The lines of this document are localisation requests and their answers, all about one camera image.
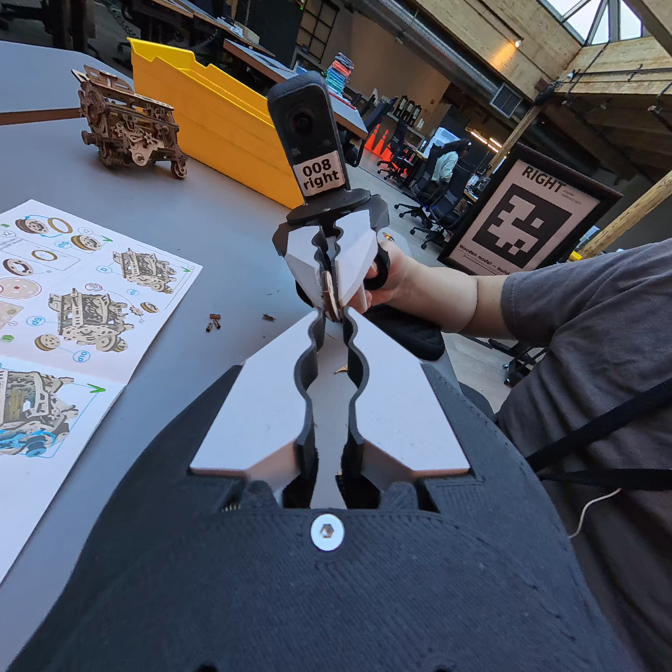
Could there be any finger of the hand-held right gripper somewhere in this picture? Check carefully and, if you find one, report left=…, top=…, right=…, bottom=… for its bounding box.
left=285, top=228, right=327, bottom=312
left=327, top=211, right=380, bottom=312

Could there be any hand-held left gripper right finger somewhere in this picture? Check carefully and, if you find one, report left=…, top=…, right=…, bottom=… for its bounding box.
left=344, top=308, right=471, bottom=494

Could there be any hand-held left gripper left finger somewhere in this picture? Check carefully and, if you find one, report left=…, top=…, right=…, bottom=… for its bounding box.
left=189, top=309, right=325, bottom=505

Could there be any small wooden wheel disc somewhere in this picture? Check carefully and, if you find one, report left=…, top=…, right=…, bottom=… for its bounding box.
left=320, top=270, right=342, bottom=322

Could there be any person's right forearm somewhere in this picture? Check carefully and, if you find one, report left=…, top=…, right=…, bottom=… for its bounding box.
left=415, top=262, right=518, bottom=341

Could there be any grey desk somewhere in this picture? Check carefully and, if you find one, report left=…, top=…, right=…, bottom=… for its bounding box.
left=0, top=41, right=463, bottom=667

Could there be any person's right hand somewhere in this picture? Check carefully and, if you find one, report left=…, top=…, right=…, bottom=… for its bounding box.
left=349, top=240, right=429, bottom=316

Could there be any long wooden table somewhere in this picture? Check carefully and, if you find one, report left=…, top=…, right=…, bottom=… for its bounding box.
left=223, top=38, right=369, bottom=141

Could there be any stack of colourful boxes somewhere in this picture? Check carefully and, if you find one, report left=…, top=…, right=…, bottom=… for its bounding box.
left=325, top=52, right=356, bottom=96

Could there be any yellow plastic bin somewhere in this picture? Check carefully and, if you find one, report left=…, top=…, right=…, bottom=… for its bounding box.
left=127, top=37, right=305, bottom=210

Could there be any black office chair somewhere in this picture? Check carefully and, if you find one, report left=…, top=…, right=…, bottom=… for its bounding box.
left=394, top=157, right=473, bottom=252

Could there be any framed marker sign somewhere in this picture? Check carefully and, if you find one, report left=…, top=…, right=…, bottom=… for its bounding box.
left=438, top=143, right=623, bottom=276

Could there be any wooden model car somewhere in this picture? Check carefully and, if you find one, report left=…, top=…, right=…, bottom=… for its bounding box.
left=72, top=67, right=189, bottom=180

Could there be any person's t-shirt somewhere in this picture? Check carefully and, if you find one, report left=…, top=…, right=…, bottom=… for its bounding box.
left=493, top=239, right=672, bottom=672

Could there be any instruction booklet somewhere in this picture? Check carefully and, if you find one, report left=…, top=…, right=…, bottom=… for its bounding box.
left=0, top=198, right=204, bottom=583

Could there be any black harness strap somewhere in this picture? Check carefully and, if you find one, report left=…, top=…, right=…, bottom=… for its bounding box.
left=525, top=378, right=672, bottom=492

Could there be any white cable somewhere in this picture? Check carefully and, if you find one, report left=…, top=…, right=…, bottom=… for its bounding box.
left=568, top=487, right=623, bottom=540

